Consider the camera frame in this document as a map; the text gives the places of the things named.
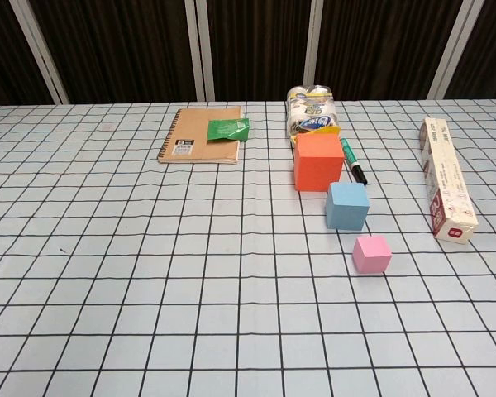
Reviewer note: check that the green marker pen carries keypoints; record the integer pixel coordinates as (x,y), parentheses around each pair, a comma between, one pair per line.
(352,160)

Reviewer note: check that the checkered light blue tablecloth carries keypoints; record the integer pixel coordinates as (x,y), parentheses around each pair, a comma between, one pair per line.
(107,248)

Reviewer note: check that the medium blue foam cube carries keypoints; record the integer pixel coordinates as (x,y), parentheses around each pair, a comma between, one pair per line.
(347,207)

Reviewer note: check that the green foil sachet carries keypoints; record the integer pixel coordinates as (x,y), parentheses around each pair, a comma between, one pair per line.
(227,129)

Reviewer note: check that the wooden ruler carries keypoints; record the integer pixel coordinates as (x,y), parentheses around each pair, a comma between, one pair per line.
(446,178)

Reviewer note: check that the small pink foam cube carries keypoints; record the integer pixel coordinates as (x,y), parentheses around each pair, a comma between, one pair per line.
(370,254)

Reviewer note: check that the large orange foam cube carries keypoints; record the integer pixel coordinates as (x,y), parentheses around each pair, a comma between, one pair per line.
(316,165)

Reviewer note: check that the white screen frame post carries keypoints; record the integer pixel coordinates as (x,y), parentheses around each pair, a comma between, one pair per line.
(454,49)
(316,41)
(37,51)
(192,41)

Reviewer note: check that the plastic-wrapped tape roll pack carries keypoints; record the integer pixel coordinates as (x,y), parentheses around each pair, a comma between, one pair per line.
(310,107)

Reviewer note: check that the dark pleated screen fabric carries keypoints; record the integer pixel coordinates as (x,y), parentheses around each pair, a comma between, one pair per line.
(128,41)

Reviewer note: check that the kraft spiral notebook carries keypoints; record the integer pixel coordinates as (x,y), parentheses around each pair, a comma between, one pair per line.
(190,128)

